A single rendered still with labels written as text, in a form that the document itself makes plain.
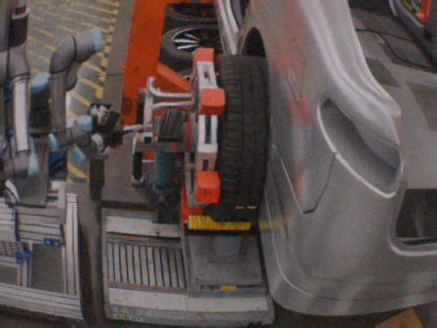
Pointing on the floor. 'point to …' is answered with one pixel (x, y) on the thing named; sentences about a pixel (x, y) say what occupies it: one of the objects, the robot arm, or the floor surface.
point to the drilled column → (96, 177)
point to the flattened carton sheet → (402, 320)
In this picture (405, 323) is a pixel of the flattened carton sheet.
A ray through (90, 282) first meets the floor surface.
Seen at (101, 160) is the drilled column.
